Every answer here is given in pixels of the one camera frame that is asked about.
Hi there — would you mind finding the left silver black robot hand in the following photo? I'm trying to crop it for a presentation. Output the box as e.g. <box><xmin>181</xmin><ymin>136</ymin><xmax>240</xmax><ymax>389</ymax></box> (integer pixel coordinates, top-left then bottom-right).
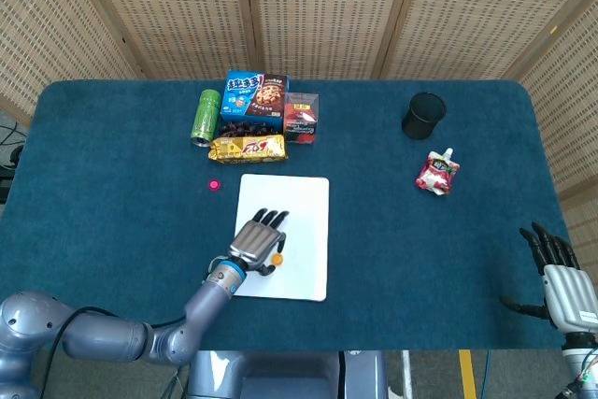
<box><xmin>227</xmin><ymin>207</ymin><xmax>291</xmax><ymax>278</ymax></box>

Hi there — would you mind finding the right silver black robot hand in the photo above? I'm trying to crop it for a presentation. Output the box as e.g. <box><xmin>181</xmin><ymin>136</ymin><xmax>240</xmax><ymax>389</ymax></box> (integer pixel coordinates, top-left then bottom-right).
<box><xmin>498</xmin><ymin>221</ymin><xmax>598</xmax><ymax>337</ymax></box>

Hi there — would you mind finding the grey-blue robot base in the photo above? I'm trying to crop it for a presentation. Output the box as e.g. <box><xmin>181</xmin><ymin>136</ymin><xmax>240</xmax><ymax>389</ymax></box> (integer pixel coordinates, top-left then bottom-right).
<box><xmin>186</xmin><ymin>349</ymin><xmax>390</xmax><ymax>399</ymax></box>

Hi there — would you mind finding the white magnetic board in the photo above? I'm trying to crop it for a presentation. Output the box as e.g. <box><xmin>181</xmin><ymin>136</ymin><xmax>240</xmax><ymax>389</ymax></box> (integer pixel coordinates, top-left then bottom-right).
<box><xmin>227</xmin><ymin>173</ymin><xmax>331</xmax><ymax>303</ymax></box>

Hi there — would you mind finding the yellow biscuit pack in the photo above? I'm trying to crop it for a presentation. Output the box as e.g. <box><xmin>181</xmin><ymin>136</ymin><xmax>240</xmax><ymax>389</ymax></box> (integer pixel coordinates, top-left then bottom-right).
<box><xmin>207</xmin><ymin>134</ymin><xmax>290</xmax><ymax>164</ymax></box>

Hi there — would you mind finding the dark snack bag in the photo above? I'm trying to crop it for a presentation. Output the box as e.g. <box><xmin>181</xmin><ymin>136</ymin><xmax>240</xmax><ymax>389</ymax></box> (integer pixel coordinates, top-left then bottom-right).
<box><xmin>219</xmin><ymin>121</ymin><xmax>281</xmax><ymax>138</ymax></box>

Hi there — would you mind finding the yellow floor tape strip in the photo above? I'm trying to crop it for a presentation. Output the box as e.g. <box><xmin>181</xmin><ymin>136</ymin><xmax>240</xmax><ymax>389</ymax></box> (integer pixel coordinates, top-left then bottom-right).
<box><xmin>458</xmin><ymin>349</ymin><xmax>477</xmax><ymax>399</ymax></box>

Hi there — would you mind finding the red black latte box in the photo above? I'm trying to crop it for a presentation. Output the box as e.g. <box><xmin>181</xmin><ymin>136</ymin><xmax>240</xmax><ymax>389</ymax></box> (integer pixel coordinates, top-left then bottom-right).
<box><xmin>282</xmin><ymin>92</ymin><xmax>321</xmax><ymax>145</ymax></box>

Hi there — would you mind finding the green drink can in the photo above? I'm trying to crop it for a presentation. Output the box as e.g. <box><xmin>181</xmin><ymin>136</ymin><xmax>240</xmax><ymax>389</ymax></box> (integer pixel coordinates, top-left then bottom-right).
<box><xmin>190</xmin><ymin>88</ymin><xmax>223</xmax><ymax>150</ymax></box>

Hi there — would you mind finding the blue brown cookie box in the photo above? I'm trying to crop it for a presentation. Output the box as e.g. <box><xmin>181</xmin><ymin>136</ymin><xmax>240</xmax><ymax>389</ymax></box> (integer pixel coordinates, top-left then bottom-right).
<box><xmin>220</xmin><ymin>69</ymin><xmax>290</xmax><ymax>133</ymax></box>

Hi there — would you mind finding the blue table cloth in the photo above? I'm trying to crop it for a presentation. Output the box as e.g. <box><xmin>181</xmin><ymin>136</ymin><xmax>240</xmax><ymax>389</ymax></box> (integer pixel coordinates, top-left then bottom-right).
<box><xmin>0</xmin><ymin>79</ymin><xmax>569</xmax><ymax>352</ymax></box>

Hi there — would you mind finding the white table leg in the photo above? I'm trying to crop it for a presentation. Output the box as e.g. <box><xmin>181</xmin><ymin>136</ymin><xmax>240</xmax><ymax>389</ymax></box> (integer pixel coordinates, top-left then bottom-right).
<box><xmin>400</xmin><ymin>349</ymin><xmax>414</xmax><ymax>399</ymax></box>

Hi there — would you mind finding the red white jelly pouch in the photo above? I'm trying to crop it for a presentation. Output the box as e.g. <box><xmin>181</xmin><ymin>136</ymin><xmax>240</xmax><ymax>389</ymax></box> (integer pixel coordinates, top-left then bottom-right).
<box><xmin>414</xmin><ymin>147</ymin><xmax>462</xmax><ymax>196</ymax></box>

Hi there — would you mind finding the black mesh pen cup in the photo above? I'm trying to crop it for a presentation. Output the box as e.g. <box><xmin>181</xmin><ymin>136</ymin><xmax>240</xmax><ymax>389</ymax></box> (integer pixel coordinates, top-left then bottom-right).
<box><xmin>401</xmin><ymin>92</ymin><xmax>448</xmax><ymax>141</ymax></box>

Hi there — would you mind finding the woven bamboo folding screen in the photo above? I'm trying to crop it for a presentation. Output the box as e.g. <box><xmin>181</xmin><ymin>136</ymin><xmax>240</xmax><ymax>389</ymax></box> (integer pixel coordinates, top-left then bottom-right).
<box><xmin>0</xmin><ymin>0</ymin><xmax>598</xmax><ymax>232</ymax></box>

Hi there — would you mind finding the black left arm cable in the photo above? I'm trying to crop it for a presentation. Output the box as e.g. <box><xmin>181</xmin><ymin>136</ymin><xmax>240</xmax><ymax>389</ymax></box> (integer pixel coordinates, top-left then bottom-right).
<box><xmin>39</xmin><ymin>306</ymin><xmax>188</xmax><ymax>399</ymax></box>

